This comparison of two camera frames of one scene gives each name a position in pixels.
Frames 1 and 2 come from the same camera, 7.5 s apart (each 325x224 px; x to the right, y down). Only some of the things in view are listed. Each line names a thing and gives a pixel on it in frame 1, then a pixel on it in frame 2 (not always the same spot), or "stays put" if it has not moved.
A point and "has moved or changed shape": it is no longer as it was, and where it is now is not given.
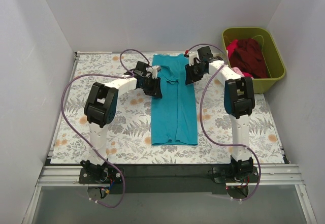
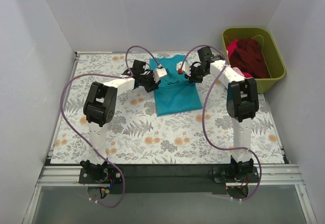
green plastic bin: x=271 y=55 stays put
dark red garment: x=248 y=56 stays put
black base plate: x=159 y=179 stays put
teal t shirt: x=173 y=116 has moved or changed shape
